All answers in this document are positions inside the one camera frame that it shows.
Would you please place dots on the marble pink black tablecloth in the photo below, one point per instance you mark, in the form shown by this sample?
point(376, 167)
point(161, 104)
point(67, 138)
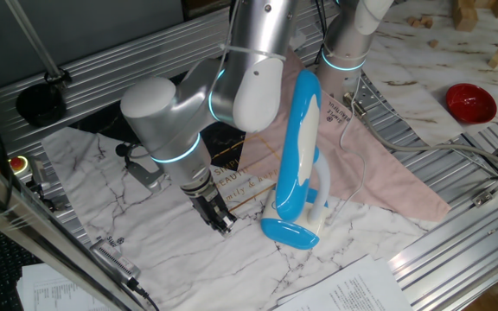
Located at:
point(167, 259)

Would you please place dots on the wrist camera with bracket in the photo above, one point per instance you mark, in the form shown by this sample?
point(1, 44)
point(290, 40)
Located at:
point(143, 170)

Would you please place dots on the red emergency stop button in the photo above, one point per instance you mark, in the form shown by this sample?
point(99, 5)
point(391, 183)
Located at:
point(19, 165)

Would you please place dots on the white power strip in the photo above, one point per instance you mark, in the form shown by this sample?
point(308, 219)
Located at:
point(297, 39)

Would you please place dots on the aluminium frame bar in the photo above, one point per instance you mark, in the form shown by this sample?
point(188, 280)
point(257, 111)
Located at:
point(37, 229)

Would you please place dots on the printed paper sheet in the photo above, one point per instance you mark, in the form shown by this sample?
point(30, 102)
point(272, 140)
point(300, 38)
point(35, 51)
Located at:
point(54, 293)
point(353, 289)

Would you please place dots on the silver depth camera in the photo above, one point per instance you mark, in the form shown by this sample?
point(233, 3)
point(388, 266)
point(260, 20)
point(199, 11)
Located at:
point(115, 259)

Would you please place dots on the large wooden block stack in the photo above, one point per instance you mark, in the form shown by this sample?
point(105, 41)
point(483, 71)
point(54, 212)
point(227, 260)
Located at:
point(465, 17)

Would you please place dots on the metal stand pole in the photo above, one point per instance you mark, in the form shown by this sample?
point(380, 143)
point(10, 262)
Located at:
point(33, 39)

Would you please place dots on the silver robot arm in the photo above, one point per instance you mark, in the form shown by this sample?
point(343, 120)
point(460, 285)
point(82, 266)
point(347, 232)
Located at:
point(175, 121)

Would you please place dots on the black round stand base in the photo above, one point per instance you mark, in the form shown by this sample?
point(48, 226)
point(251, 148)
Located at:
point(40, 105)

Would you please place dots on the small wooden block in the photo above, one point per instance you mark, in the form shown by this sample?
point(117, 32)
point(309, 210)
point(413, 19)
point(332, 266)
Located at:
point(412, 21)
point(433, 43)
point(425, 22)

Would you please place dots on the blue white desk lamp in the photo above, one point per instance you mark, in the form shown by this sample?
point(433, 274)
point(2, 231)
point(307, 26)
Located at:
point(296, 173)

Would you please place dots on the red bowl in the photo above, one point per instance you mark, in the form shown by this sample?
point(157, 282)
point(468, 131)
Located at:
point(469, 103)

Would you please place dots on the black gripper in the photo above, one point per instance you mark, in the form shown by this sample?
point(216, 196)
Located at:
point(208, 205)

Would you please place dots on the white marble pattern sheet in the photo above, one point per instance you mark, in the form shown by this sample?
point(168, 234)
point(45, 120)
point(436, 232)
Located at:
point(426, 86)

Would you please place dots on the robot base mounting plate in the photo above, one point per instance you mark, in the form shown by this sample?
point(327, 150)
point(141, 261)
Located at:
point(368, 93)

